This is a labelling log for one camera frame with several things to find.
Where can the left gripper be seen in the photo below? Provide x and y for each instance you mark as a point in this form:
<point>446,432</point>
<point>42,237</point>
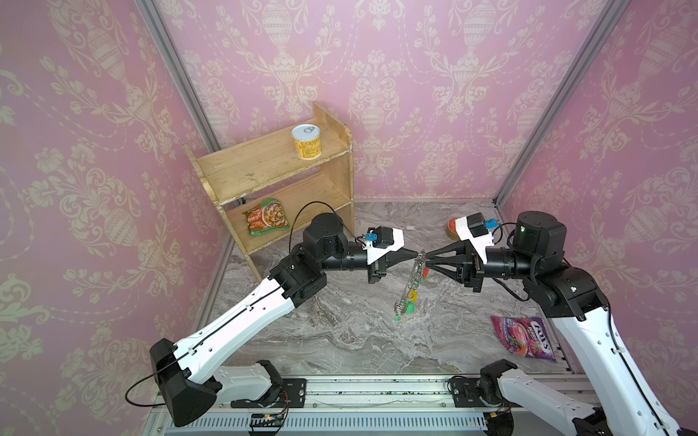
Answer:
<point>376,267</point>

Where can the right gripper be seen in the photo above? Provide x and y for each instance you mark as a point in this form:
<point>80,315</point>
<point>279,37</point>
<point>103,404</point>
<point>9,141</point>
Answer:
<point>470,268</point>

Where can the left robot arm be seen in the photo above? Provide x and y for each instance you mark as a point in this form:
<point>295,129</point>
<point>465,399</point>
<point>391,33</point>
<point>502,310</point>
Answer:
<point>190,373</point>

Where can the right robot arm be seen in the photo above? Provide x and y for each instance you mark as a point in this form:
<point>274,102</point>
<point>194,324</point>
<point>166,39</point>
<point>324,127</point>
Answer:
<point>577,307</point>

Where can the red round tin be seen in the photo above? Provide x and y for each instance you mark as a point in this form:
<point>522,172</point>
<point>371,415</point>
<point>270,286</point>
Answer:
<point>451,231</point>

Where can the purple candy bag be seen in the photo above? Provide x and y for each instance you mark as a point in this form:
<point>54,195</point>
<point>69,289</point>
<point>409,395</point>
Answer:
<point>526,337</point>

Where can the orange green snack packet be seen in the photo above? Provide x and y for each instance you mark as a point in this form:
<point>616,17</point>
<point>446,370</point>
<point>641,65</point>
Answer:
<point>268,216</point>

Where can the yellow tin can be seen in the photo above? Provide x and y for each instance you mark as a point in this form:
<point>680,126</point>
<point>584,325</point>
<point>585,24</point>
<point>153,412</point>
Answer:
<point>307,141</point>

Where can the wooden two-tier shelf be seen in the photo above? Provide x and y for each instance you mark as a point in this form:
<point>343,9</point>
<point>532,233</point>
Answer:
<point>270,161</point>

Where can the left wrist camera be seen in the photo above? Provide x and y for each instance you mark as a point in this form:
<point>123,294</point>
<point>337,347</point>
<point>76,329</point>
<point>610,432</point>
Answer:
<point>381,241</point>

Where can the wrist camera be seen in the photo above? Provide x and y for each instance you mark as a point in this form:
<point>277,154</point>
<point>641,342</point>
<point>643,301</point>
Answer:
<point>478,231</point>
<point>381,241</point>

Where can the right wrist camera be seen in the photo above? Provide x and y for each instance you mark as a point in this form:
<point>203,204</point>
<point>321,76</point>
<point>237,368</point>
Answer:
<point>478,231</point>

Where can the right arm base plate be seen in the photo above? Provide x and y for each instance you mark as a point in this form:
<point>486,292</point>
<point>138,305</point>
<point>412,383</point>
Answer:
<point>469,392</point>

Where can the aluminium front rail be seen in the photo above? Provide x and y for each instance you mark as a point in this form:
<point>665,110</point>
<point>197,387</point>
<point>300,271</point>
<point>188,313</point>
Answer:
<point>424,404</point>

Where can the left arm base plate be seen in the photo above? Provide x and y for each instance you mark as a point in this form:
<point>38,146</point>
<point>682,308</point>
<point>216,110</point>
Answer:
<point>290,392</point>

